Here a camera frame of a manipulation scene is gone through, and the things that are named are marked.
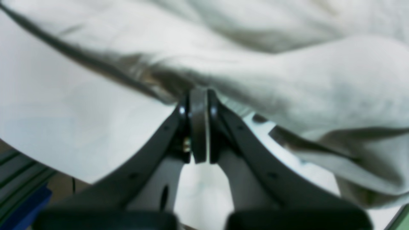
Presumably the grey aluminium frame rail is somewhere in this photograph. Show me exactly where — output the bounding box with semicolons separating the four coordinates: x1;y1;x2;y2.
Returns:
0;149;57;225

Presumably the dark blue cloth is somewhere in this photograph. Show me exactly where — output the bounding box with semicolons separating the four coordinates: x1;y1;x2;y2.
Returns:
0;185;52;230

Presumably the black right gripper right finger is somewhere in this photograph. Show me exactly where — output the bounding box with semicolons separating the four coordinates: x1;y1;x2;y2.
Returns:
208;90;373;230

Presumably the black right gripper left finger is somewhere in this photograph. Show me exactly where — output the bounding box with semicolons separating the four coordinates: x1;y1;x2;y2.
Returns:
33;89;208;230

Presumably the beige t-shirt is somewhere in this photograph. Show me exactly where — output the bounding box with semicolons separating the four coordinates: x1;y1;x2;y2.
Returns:
1;0;408;208

